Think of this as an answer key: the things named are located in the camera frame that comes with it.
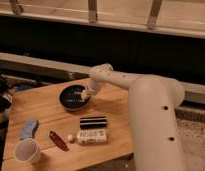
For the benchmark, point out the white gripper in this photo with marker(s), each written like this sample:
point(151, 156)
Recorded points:
point(93, 87)

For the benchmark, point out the dark ceramic bowl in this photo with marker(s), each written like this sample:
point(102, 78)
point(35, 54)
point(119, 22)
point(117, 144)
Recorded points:
point(71, 99)

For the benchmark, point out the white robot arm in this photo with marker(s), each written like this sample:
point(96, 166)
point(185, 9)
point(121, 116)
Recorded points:
point(152, 100)

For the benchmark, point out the black striped rectangular box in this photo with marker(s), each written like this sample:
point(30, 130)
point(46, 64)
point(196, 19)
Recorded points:
point(93, 122)

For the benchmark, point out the wooden table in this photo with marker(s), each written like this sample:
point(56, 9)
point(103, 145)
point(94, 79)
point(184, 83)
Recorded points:
point(43, 105)

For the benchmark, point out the white labelled bottle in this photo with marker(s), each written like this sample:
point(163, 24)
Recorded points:
point(91, 136)

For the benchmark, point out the red-brown oblong tool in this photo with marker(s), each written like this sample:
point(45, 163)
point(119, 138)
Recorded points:
point(58, 141)

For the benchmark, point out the blue crumpled cloth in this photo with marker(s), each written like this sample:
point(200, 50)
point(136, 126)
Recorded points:
point(29, 129)

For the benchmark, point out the wooden railing beam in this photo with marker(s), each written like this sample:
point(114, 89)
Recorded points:
point(46, 66)

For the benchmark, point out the white paper cup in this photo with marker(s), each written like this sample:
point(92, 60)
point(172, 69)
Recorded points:
point(27, 151)

